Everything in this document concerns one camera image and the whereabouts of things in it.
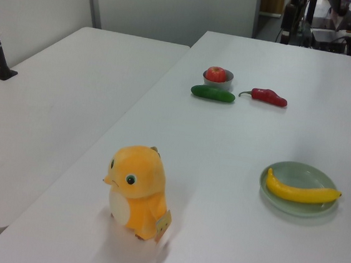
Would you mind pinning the green plastic plate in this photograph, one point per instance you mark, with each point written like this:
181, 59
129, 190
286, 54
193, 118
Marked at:
293, 206

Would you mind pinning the yellow banana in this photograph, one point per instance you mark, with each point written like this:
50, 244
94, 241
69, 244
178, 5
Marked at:
300, 194

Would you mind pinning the black electronics box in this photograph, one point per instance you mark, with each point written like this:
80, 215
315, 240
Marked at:
329, 39

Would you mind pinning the green cucumber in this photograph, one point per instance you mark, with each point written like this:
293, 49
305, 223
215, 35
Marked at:
212, 93

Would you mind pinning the orange plush toy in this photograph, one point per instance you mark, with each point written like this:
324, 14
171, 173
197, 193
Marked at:
138, 187

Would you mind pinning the red chili pepper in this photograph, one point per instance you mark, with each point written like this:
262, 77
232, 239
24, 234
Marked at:
268, 96

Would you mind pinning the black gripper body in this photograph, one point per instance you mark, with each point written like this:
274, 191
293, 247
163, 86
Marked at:
289, 18

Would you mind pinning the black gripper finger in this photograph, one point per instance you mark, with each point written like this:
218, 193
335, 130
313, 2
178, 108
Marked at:
283, 36
289, 37

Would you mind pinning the cardboard toy tag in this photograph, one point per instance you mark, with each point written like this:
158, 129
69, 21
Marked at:
164, 224

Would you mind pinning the red apple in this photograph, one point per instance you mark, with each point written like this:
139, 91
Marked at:
216, 74

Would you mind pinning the small grey bowl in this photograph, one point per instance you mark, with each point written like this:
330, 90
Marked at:
218, 85

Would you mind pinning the wooden cabinet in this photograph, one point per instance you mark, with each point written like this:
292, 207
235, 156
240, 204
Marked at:
272, 2

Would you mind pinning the white side table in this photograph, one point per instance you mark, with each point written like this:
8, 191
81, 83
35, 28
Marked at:
49, 109

